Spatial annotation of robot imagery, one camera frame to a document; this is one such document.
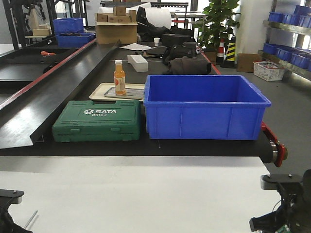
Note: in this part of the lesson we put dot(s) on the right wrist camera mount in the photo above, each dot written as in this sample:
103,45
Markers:
269,181

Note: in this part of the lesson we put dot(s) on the green-handled screwdriver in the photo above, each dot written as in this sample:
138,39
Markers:
30,219

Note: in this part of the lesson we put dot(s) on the large cardboard box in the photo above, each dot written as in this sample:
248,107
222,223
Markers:
112,32

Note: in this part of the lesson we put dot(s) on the white wire basket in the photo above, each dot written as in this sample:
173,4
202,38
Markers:
268,71

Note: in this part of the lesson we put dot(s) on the yellow black traffic cone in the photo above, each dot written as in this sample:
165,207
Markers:
229,61

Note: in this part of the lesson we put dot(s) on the red conveyor end bracket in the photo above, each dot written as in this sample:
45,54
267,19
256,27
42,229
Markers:
279,151

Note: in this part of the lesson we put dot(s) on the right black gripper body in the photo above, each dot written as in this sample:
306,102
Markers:
294,213

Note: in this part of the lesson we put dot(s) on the red white traffic cone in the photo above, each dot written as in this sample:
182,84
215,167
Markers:
220,52

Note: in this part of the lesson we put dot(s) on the white rectangular box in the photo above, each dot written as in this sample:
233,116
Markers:
139,63

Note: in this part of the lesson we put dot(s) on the potted green plant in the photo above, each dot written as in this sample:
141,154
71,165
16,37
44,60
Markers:
217,23

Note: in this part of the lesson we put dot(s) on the large blue plastic bin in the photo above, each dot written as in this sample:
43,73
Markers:
222,107

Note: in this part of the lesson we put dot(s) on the black box on table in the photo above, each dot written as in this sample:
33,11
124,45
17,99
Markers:
170,39

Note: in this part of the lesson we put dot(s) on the green SATA tool case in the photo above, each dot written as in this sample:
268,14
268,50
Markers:
84,120

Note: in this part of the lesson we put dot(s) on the small metal tray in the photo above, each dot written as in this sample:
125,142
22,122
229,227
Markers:
131,93

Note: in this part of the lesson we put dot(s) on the blue bin far left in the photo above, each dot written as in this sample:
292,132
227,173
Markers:
74,40

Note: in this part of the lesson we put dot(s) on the dark grey cloth bundle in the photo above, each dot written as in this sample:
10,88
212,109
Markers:
188,66

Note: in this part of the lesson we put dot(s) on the brown cardboard box on floor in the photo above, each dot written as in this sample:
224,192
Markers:
246,62

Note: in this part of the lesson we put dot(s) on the orange juice bottle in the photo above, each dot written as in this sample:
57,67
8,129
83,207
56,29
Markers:
119,78

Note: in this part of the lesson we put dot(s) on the beige plastic tray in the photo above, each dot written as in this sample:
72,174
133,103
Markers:
98,93

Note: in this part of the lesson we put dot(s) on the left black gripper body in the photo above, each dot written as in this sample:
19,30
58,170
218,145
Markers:
7,225

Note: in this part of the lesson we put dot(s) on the white paper cup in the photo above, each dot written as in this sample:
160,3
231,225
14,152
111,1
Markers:
156,41

